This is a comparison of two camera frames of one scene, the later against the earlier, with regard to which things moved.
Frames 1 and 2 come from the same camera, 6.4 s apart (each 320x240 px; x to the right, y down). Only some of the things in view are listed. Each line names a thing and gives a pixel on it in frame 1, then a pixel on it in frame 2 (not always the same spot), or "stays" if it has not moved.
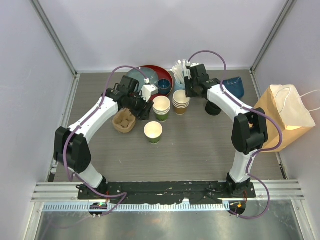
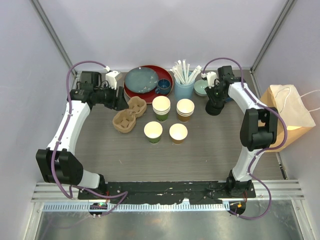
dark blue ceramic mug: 164,86 stays
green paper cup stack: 161,107 stays
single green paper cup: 153,130 stays
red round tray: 162,73 stays
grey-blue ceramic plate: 151,76 stays
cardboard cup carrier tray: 124,121 stays
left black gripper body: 138,106 → 107,97
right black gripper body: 190,88 → 214,93
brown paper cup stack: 180,102 → 185,108
